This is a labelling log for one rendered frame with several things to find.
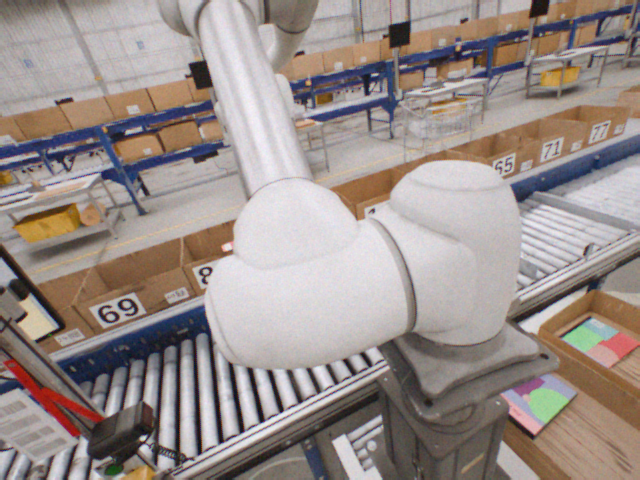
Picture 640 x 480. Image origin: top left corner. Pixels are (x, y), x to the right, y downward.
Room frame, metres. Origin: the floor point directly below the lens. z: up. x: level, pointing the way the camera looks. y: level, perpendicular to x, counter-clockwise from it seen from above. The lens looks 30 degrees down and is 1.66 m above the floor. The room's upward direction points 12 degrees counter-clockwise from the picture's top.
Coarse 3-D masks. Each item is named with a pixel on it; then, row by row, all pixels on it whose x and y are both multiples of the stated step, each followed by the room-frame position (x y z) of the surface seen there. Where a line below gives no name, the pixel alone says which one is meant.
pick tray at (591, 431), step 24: (576, 360) 0.46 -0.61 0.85; (576, 384) 0.45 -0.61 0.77; (600, 384) 0.41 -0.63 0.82; (576, 408) 0.39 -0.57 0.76; (600, 408) 0.38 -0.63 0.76; (624, 408) 0.35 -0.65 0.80; (504, 432) 0.36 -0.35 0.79; (552, 432) 0.35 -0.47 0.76; (576, 432) 0.34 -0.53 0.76; (600, 432) 0.33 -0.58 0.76; (624, 432) 0.32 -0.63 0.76; (528, 456) 0.30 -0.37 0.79; (552, 456) 0.30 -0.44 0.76; (576, 456) 0.29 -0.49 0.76; (600, 456) 0.29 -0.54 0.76; (624, 456) 0.28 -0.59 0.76
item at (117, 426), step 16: (112, 416) 0.41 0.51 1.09; (128, 416) 0.40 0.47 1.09; (144, 416) 0.40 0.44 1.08; (96, 432) 0.39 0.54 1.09; (112, 432) 0.38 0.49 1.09; (128, 432) 0.38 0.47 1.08; (144, 432) 0.38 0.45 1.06; (96, 448) 0.36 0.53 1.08; (112, 448) 0.36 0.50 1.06; (128, 448) 0.38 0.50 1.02
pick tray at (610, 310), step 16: (576, 304) 0.65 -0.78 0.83; (592, 304) 0.68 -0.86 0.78; (608, 304) 0.64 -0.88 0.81; (624, 304) 0.61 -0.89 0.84; (560, 320) 0.63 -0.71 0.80; (576, 320) 0.65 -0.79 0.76; (608, 320) 0.62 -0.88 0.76; (624, 320) 0.59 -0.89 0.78; (544, 336) 0.57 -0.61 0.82; (576, 352) 0.49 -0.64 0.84; (592, 368) 0.45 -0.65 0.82; (608, 368) 0.43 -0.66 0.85; (624, 368) 0.46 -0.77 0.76; (624, 384) 0.39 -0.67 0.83
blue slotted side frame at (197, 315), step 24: (624, 144) 1.74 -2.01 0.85; (552, 168) 1.55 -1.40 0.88; (576, 168) 1.66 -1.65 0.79; (600, 168) 1.73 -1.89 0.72; (528, 192) 1.55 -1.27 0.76; (192, 312) 0.97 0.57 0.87; (144, 336) 0.94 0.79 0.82; (168, 336) 0.96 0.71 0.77; (192, 336) 0.98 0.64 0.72; (72, 360) 0.84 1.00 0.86; (96, 360) 0.88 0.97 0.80; (120, 360) 0.90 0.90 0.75; (144, 360) 0.92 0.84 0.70; (0, 384) 0.78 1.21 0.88
